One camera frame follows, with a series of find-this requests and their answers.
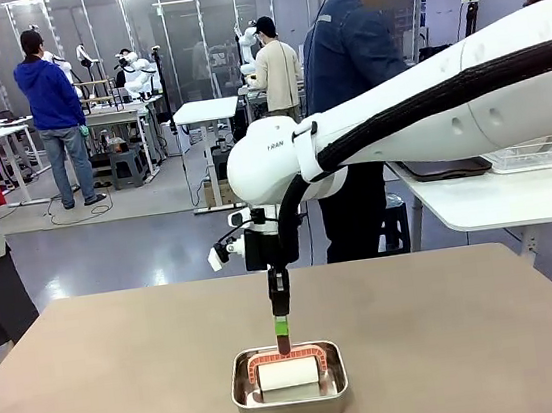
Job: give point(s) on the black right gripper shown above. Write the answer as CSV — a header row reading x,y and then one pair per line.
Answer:
x,y
256,251

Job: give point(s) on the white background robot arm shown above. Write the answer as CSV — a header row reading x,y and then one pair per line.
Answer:
x,y
139,77
62,66

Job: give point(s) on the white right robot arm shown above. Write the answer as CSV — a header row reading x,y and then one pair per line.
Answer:
x,y
261,168

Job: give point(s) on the rectangular steel container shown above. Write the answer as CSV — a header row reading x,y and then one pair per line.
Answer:
x,y
291,410

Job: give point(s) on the dark blue plastic stool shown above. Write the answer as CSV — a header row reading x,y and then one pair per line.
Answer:
x,y
397,227

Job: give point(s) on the grey plastic stool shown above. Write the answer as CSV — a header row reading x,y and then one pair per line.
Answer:
x,y
128,169

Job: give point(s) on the white background desk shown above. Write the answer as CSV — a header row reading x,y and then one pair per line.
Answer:
x,y
114,116
206,109
0,133

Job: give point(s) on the person in beige sweater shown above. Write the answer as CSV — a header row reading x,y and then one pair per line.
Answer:
x,y
280,75

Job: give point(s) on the white side table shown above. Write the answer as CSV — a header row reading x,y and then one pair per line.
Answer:
x,y
507,198

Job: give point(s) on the person in denim jacket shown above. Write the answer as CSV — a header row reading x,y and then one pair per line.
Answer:
x,y
353,56

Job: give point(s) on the person in blue hoodie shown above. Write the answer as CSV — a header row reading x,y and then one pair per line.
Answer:
x,y
48,98

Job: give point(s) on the black tripod stand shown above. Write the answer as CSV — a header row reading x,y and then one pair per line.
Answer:
x,y
470,0

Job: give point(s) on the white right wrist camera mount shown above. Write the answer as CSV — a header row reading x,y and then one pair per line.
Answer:
x,y
219,259

